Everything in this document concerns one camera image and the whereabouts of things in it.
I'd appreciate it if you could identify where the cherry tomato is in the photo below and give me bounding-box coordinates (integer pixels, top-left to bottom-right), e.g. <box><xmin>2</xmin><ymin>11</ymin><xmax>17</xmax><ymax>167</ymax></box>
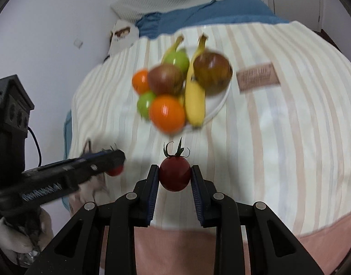
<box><xmin>159</xmin><ymin>138</ymin><xmax>191</xmax><ymax>193</ymax></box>
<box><xmin>104</xmin><ymin>144</ymin><xmax>125</xmax><ymax>177</ymax></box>

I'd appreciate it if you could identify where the green apple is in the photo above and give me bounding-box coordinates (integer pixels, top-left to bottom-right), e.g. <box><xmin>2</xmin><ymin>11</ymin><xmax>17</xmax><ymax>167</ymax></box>
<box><xmin>162</xmin><ymin>50</ymin><xmax>190</xmax><ymax>74</ymax></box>
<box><xmin>137</xmin><ymin>91</ymin><xmax>156</xmax><ymax>120</ymax></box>

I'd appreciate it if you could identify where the orange fruit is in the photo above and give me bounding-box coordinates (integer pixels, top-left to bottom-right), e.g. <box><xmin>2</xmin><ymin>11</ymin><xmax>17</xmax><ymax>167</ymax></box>
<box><xmin>149</xmin><ymin>95</ymin><xmax>185</xmax><ymax>134</ymax></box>
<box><xmin>132</xmin><ymin>69</ymin><xmax>151</xmax><ymax>95</ymax></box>

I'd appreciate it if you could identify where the large yellow banana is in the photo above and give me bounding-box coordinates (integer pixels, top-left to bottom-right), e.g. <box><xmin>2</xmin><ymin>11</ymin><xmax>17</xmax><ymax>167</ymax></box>
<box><xmin>184</xmin><ymin>33</ymin><xmax>208</xmax><ymax>127</ymax></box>

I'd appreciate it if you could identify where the dark red apple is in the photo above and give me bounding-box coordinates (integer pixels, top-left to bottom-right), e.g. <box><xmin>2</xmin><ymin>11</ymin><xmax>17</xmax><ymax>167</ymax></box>
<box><xmin>193</xmin><ymin>51</ymin><xmax>233</xmax><ymax>95</ymax></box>

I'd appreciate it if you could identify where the small yellow banana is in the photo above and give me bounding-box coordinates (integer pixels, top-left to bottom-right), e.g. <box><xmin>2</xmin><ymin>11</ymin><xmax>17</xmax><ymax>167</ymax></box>
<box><xmin>161</xmin><ymin>35</ymin><xmax>184</xmax><ymax>63</ymax></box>

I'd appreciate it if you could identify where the striped cream blanket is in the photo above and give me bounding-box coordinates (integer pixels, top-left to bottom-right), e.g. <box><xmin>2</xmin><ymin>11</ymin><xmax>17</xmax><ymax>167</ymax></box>
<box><xmin>70</xmin><ymin>22</ymin><xmax>351</xmax><ymax>274</ymax></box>

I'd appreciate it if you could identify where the brown fabric label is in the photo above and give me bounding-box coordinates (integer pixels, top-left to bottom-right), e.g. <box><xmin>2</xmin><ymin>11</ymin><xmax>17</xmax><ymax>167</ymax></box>
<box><xmin>236</xmin><ymin>63</ymin><xmax>280</xmax><ymax>93</ymax></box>

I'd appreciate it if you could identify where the teddy bear print pillow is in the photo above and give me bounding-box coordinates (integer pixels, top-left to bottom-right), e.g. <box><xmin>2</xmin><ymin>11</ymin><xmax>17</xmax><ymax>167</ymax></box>
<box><xmin>108</xmin><ymin>19</ymin><xmax>139</xmax><ymax>57</ymax></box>

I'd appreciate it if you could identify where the black cable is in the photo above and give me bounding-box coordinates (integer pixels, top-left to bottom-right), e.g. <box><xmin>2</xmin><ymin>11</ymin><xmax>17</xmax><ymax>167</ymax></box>
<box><xmin>27</xmin><ymin>125</ymin><xmax>42</xmax><ymax>168</ymax></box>

